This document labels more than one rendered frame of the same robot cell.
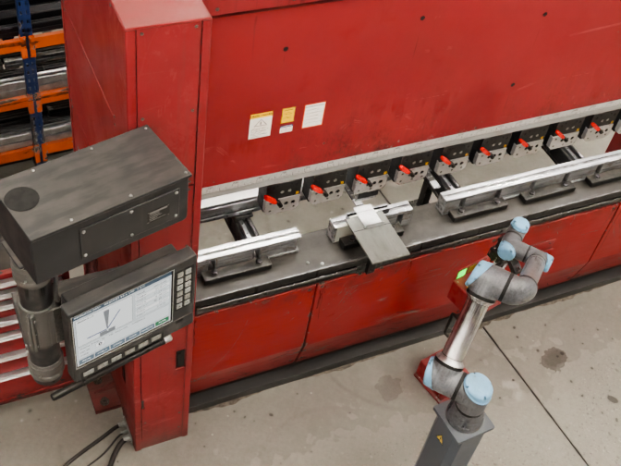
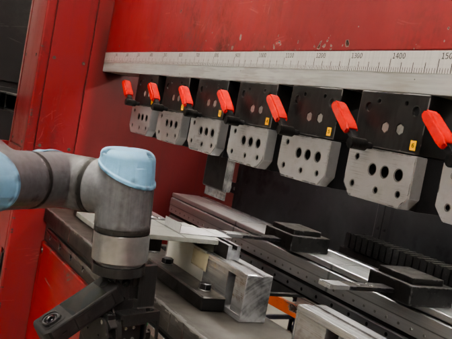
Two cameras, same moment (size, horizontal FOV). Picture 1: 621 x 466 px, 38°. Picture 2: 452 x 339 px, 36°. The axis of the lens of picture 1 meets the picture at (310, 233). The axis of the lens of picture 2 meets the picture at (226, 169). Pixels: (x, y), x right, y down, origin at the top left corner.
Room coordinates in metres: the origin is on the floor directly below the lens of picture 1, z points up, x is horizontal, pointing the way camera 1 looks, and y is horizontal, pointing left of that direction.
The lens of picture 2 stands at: (2.87, -1.75, 1.25)
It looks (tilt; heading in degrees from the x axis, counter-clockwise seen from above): 4 degrees down; 94
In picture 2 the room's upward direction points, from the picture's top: 11 degrees clockwise
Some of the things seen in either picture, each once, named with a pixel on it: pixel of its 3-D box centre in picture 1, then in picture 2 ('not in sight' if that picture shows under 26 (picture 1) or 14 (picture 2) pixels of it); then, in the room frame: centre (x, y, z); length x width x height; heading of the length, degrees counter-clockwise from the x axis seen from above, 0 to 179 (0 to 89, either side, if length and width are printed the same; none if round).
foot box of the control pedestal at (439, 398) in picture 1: (445, 377); not in sight; (2.65, -0.81, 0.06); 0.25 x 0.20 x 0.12; 43
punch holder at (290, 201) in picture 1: (279, 190); (157, 106); (2.53, 0.15, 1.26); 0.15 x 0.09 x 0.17; 122
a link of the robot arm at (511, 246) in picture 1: (513, 248); (56, 179); (2.59, -0.83, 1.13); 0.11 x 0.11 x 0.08; 70
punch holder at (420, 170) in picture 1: (409, 161); (267, 126); (2.85, -0.35, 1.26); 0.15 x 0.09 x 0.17; 122
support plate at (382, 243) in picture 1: (377, 237); (146, 228); (2.63, -0.28, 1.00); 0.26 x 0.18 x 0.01; 32
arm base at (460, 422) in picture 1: (467, 410); not in sight; (1.97, -0.73, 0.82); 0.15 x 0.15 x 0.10
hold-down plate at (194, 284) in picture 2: (371, 236); (183, 282); (2.73, -0.27, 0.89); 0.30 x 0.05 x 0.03; 122
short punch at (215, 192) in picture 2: (367, 191); (218, 176); (2.76, -0.20, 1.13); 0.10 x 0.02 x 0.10; 122
